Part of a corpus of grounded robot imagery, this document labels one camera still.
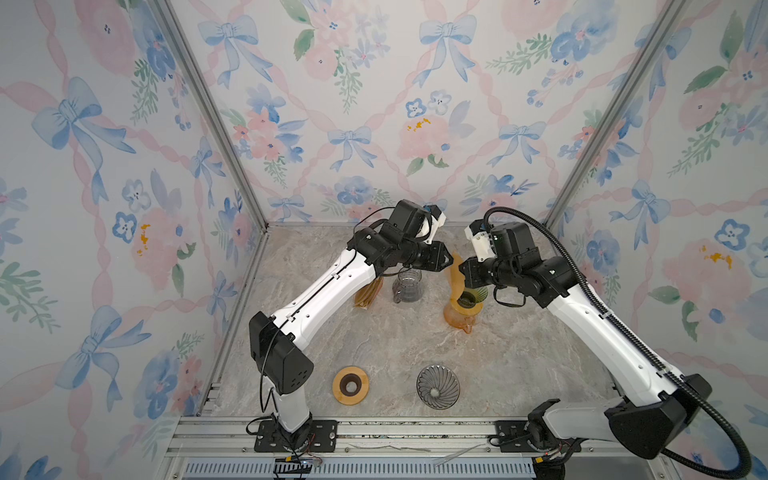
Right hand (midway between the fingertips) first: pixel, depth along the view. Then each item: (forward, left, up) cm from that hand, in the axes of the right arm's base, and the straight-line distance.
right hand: (460, 265), depth 75 cm
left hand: (-1, +2, +4) cm, 5 cm away
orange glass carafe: (-4, -3, -18) cm, 19 cm away
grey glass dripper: (-22, +4, -25) cm, 34 cm away
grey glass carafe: (+7, +12, -20) cm, 25 cm away
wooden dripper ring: (-22, +28, -27) cm, 44 cm away
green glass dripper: (+2, -7, -17) cm, 18 cm away
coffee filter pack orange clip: (+4, +26, -22) cm, 34 cm away
